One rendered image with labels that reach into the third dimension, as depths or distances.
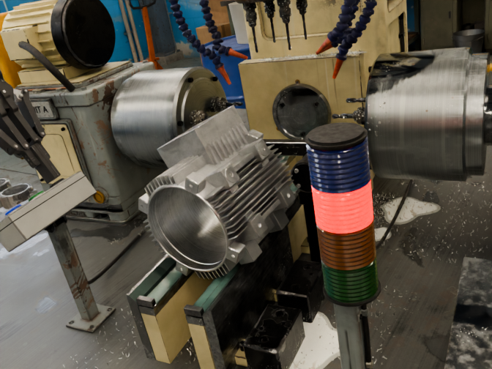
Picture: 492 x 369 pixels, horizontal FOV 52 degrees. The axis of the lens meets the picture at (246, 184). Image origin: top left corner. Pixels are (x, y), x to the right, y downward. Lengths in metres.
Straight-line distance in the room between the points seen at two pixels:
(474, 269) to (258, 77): 0.69
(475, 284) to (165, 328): 0.47
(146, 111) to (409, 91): 0.58
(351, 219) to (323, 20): 0.84
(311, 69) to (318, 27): 0.15
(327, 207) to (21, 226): 0.54
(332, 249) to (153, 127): 0.72
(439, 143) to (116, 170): 0.78
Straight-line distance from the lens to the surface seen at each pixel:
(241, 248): 0.77
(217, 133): 0.84
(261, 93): 1.26
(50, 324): 1.09
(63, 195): 0.94
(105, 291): 1.12
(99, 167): 1.32
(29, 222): 0.89
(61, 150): 1.36
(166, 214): 0.88
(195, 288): 0.91
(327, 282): 0.57
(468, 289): 0.78
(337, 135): 0.49
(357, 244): 0.53
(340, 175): 0.49
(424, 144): 0.94
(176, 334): 0.89
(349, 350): 0.63
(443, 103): 0.93
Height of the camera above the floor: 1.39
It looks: 25 degrees down
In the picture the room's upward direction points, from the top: 11 degrees counter-clockwise
